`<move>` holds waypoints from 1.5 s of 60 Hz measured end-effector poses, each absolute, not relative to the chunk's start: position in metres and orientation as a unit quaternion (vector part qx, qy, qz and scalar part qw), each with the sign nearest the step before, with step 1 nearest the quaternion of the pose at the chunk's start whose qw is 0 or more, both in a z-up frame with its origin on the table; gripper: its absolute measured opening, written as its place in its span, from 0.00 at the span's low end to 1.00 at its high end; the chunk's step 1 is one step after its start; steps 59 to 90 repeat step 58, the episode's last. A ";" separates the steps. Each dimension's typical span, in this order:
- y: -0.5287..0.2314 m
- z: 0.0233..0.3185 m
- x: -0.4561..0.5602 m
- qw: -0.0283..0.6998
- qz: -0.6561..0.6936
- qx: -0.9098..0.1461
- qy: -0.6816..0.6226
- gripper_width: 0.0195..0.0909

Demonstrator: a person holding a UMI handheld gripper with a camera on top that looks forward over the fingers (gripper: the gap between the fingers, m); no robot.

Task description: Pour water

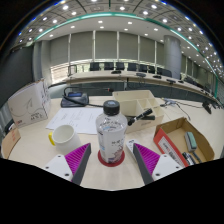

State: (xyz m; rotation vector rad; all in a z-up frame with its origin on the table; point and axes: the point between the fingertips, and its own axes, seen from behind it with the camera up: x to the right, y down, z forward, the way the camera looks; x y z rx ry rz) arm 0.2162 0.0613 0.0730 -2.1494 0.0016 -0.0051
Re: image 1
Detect flat brown cardboard envelope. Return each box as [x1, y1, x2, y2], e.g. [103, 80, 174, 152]
[0, 127, 22, 160]

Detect thin black pen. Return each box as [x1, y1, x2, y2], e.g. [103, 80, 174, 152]
[192, 151, 203, 164]

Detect white mug with yellow handle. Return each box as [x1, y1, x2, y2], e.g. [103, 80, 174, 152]
[48, 124, 83, 156]

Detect group of ceiling lights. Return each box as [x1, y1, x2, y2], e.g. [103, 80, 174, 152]
[13, 0, 224, 81]

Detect large white cardboard box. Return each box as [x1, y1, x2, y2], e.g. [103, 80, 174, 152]
[7, 78, 52, 129]

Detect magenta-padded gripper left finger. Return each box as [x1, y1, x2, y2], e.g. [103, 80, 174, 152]
[43, 142, 92, 186]

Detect white printed paper sheets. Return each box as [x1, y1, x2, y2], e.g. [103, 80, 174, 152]
[45, 107, 104, 135]

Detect row of black office chairs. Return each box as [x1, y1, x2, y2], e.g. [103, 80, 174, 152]
[68, 61, 214, 94]

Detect beige divided organizer box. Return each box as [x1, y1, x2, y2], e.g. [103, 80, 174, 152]
[112, 89, 165, 134]

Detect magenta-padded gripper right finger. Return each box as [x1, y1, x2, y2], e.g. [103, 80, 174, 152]
[132, 142, 184, 186]

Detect black marker with white label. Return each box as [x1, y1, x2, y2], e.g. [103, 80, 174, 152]
[181, 151, 194, 167]

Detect thin black cable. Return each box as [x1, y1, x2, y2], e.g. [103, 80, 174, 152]
[161, 97, 192, 121]

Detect small white carton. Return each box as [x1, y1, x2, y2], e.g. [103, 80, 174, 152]
[125, 138, 138, 154]

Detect green grey whiteboard eraser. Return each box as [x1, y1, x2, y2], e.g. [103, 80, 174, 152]
[184, 131, 198, 153]

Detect clear black-capped drink bottle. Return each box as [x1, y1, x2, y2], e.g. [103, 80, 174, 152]
[95, 99, 129, 164]

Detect open brown cardboard box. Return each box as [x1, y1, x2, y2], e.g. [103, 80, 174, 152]
[153, 116, 216, 169]

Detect black desk microphone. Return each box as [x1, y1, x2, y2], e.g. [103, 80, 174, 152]
[201, 100, 213, 115]

